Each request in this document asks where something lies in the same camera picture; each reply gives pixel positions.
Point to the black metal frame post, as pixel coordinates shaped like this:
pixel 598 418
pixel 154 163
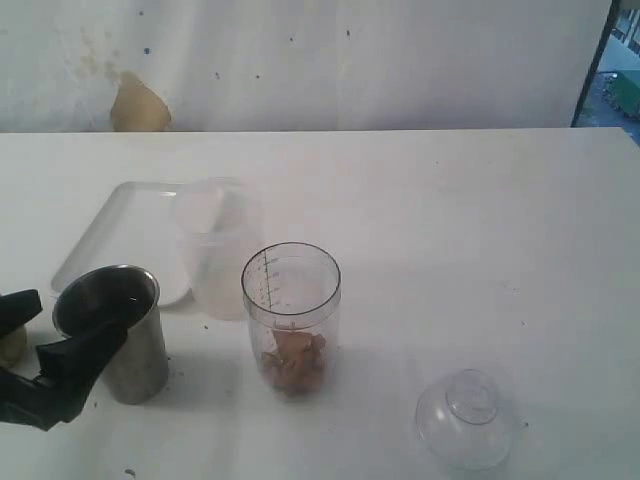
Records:
pixel 610 22

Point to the clear dome lid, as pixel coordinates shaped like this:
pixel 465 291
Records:
pixel 466 421

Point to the green container outside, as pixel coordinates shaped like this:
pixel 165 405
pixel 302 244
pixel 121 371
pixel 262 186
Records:
pixel 621 91

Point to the white rectangular tray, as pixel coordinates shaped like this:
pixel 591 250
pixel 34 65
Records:
pixel 134 226

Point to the stainless steel cup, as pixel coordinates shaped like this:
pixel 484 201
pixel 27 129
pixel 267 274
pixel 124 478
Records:
pixel 127 296

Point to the translucent plastic cup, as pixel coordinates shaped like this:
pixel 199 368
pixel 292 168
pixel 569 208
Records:
pixel 218 227

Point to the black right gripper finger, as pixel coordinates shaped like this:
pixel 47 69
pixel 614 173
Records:
pixel 70 368

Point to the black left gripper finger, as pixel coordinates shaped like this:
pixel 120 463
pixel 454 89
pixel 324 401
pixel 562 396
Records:
pixel 17 309

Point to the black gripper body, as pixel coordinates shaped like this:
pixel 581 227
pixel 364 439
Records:
pixel 24 402

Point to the brown wooden bowl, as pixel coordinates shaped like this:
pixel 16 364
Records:
pixel 12 347

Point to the clear plastic shaker body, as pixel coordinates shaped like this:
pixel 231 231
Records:
pixel 292 286

